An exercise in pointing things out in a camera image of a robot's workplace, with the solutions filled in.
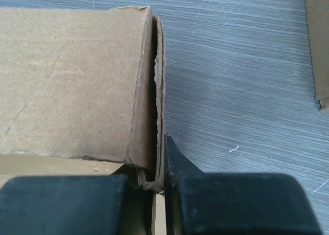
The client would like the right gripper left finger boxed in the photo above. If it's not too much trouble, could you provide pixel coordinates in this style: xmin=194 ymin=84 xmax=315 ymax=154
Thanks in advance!
xmin=0 ymin=164 xmax=155 ymax=235

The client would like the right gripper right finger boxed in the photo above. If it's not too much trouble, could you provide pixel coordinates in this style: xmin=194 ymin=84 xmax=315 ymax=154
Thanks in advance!
xmin=164 ymin=136 xmax=321 ymax=234

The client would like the cardboard box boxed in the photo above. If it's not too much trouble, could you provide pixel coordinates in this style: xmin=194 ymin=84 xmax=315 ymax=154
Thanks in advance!
xmin=1 ymin=6 xmax=166 ymax=232
xmin=305 ymin=0 xmax=328 ymax=112

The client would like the folded closed cardboard box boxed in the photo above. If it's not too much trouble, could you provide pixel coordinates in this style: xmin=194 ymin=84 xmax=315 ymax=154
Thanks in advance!
xmin=305 ymin=0 xmax=328 ymax=112

